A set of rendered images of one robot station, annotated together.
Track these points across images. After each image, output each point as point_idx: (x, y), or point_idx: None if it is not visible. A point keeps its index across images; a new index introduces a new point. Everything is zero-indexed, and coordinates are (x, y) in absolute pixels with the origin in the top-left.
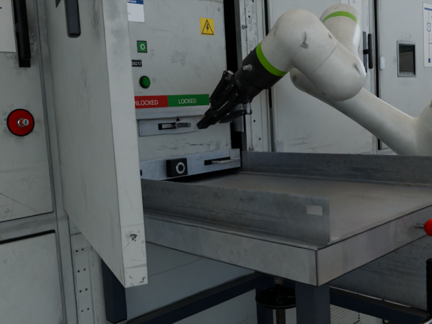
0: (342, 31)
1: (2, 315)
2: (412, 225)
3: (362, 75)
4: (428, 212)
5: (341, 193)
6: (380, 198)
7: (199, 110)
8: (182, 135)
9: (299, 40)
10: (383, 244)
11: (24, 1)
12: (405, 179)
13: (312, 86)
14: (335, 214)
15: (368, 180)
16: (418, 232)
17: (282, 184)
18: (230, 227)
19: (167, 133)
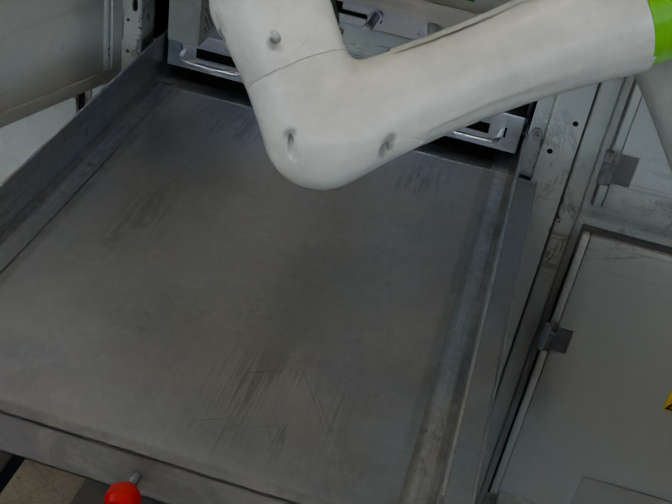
0: (514, 17)
1: (0, 160)
2: (120, 467)
3: (308, 163)
4: (187, 480)
5: (291, 338)
6: (247, 398)
7: (411, 9)
8: (383, 38)
9: (214, 21)
10: (18, 442)
11: None
12: (455, 419)
13: (639, 86)
14: (87, 353)
15: (456, 361)
16: (144, 487)
17: (381, 245)
18: None
19: (342, 23)
